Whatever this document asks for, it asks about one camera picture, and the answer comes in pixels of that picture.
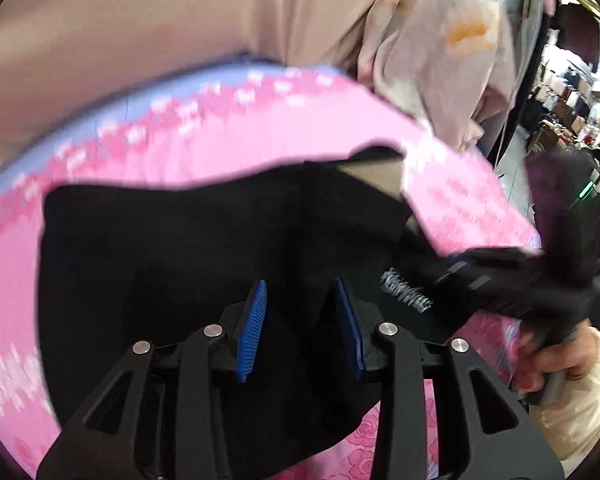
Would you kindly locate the hanging grey garment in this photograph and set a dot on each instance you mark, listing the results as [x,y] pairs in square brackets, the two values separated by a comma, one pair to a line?
[525,35]

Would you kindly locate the person's right hand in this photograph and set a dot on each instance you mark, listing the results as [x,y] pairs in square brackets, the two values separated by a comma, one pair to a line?
[587,352]

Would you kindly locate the pink rose bed sheet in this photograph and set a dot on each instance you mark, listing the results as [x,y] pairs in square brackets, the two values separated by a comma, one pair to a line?
[230,125]

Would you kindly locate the person's right forearm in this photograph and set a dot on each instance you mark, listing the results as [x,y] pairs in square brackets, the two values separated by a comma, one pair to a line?
[580,415]

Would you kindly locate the pale floral curtain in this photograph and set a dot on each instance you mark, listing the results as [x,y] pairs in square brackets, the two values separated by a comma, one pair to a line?
[430,60]

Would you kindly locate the black pants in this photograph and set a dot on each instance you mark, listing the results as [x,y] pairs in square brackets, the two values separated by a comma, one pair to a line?
[155,260]

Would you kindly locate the beige cloth cover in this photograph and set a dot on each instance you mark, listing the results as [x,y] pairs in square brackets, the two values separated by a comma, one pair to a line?
[155,15]

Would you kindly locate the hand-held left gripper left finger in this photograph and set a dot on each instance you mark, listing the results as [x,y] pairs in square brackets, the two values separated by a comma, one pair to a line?
[252,330]

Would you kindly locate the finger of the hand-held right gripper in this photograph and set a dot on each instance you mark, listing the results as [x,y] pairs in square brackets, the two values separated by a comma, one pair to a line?
[447,272]

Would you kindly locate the beige cardboard tag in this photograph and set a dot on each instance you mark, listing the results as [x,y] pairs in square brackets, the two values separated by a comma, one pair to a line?
[375,175]

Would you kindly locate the clothing display racks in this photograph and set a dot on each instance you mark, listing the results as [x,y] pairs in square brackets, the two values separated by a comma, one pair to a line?
[580,105]

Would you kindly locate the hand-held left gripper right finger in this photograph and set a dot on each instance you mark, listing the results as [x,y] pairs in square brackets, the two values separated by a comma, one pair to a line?
[350,330]

